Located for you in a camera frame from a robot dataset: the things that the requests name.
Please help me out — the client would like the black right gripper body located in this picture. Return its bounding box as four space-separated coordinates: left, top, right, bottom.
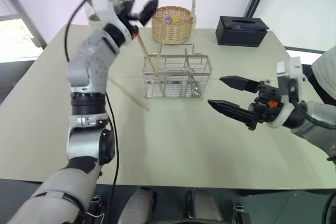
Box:
247 80 286 132

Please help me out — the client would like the black tissue box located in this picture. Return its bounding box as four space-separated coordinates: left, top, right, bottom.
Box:
215 15 270 48

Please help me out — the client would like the white textured cloth object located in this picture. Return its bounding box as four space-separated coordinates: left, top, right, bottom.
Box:
307 46 336 105

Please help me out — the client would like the grey rounded shape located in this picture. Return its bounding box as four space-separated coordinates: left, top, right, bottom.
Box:
183 188 225 224
117 187 159 224

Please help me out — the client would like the metal spoon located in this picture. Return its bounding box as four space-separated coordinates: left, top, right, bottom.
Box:
178 48 201 91

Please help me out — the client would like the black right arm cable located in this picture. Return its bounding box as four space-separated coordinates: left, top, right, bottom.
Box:
288 82 336 130

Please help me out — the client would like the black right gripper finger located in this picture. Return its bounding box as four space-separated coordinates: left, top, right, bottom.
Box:
207 99 257 130
219 75 261 94

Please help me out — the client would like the wicker basket with white handle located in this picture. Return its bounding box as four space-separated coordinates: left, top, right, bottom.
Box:
151 0 198 45

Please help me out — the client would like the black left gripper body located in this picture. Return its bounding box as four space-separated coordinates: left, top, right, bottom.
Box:
117 8 142 36

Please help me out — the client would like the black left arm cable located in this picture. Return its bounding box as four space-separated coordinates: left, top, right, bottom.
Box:
64 0 120 224

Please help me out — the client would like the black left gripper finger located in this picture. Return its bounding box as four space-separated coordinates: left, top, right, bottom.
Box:
138 0 160 27
119 0 137 14

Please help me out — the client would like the wooden chopstick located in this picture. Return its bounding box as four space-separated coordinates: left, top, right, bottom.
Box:
134 33 156 73
108 76 150 111
156 44 162 73

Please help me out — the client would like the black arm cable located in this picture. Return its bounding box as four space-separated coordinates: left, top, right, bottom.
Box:
64 0 120 224
288 82 336 130

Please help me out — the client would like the metal wire basket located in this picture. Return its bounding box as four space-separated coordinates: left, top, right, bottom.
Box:
143 43 213 101

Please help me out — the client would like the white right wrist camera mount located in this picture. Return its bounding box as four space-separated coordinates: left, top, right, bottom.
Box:
270 56 307 129

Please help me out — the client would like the black hanging cable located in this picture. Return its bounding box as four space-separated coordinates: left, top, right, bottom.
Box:
322 188 336 224

